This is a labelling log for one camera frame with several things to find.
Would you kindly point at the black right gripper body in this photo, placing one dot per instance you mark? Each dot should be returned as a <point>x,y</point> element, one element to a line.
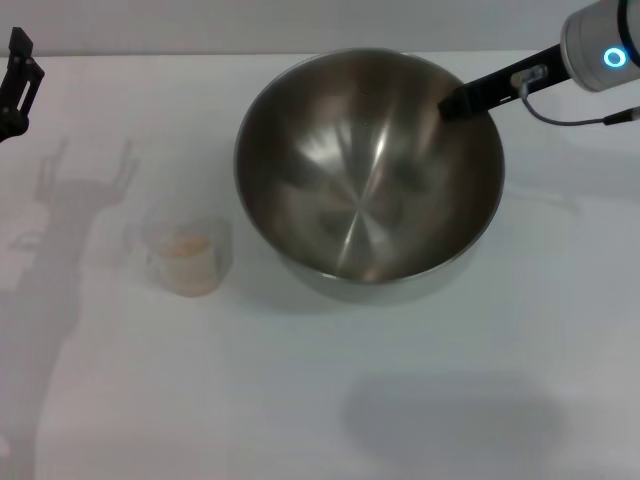
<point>505,87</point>

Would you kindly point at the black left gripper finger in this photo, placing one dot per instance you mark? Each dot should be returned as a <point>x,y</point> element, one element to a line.
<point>20,85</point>

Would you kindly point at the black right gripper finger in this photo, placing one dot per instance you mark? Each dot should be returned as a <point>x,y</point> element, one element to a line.
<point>462,102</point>

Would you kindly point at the stainless steel mixing bowl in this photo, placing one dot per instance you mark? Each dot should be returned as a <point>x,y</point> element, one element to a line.
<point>370,190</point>

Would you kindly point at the clear plastic measuring cup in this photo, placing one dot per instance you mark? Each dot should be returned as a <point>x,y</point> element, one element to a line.
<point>187,235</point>

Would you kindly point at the white rice grains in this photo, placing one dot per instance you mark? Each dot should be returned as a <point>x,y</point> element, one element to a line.
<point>187,247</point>

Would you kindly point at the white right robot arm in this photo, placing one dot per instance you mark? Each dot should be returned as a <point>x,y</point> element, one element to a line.
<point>585,45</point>

